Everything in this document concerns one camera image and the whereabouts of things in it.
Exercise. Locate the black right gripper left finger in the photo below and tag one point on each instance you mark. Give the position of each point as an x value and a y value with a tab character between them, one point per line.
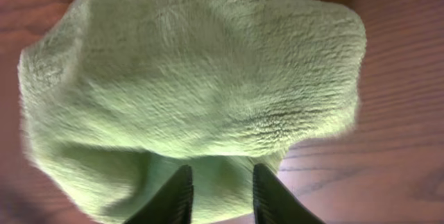
172	204

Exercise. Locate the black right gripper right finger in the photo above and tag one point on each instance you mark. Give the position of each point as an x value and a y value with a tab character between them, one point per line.
273	203

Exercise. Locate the light green cloth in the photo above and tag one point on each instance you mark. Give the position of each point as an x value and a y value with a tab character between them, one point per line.
121	93

